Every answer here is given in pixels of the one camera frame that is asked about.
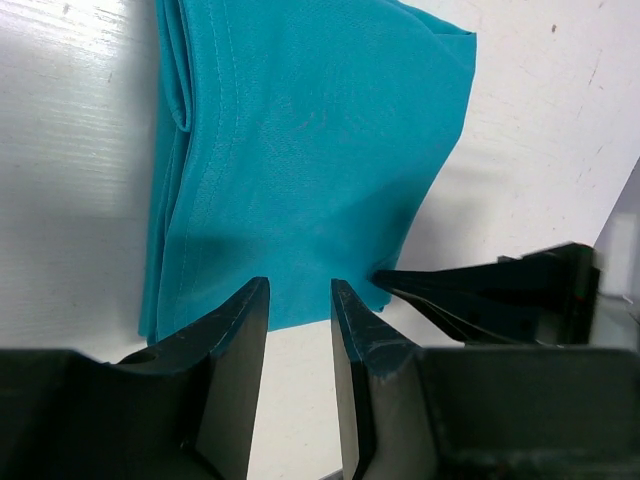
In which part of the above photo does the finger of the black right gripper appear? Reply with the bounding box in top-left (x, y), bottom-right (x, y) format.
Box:
top-left (390, 288), bottom-right (544, 344)
top-left (372, 259), bottom-right (572, 299)

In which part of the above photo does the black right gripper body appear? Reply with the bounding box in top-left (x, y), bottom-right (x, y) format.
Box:
top-left (498, 242), bottom-right (601, 345)

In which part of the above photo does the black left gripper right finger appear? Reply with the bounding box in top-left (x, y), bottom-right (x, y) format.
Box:
top-left (330, 280), bottom-right (639, 479)

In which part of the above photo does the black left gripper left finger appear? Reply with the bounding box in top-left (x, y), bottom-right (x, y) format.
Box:
top-left (1, 277), bottom-right (270, 479)

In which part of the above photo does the teal t-shirt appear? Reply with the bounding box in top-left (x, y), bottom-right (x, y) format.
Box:
top-left (139, 1), bottom-right (477, 343)

